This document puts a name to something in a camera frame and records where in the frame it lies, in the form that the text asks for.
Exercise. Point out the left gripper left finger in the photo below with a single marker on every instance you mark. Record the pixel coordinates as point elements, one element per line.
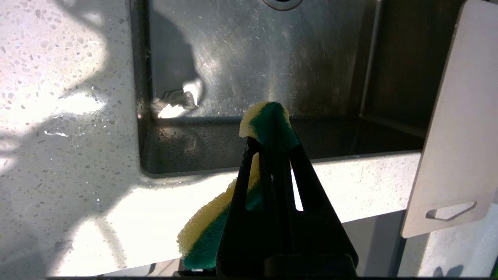
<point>238,229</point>

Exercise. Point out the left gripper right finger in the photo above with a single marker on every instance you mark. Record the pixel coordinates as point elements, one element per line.
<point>311,229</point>

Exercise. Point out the yellow and green sponge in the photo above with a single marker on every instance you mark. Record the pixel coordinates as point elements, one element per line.
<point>268,124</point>

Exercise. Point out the white plastic cutting board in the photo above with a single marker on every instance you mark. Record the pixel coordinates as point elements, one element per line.
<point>459,128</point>

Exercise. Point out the stainless steel sink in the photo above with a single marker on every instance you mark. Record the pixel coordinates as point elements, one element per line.
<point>272,77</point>

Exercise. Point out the sink drain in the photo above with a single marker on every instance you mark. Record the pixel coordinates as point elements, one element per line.
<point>283,3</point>

